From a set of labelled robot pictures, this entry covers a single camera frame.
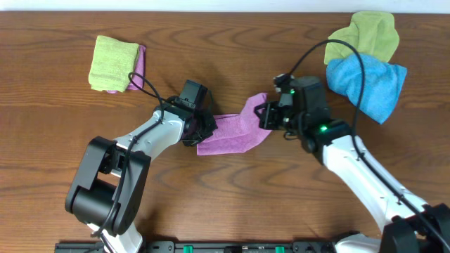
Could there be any purple microfiber cloth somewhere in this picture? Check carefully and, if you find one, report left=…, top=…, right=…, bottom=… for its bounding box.
left=197, top=93, right=271, bottom=156

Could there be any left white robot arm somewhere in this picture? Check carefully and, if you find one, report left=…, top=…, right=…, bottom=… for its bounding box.
left=65, top=102, right=217, bottom=252

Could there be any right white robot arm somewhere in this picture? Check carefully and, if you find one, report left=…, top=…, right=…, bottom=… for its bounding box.
left=254, top=74, right=449, bottom=252

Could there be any folded purple cloth under green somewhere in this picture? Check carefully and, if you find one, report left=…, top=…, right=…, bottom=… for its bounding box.
left=106, top=44, right=147, bottom=95

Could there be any blue microfiber cloth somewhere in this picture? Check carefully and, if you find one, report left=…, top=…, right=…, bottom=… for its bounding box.
left=326, top=54, right=408, bottom=124

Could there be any crumpled green microfiber cloth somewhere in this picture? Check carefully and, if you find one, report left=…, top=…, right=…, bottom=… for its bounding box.
left=328, top=11, right=399, bottom=62

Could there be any right black cable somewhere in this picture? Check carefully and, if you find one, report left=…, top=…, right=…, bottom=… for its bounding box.
left=288, top=39, right=450, bottom=247

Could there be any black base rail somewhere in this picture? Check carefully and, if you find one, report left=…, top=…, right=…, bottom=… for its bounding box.
left=54, top=240, right=338, bottom=253

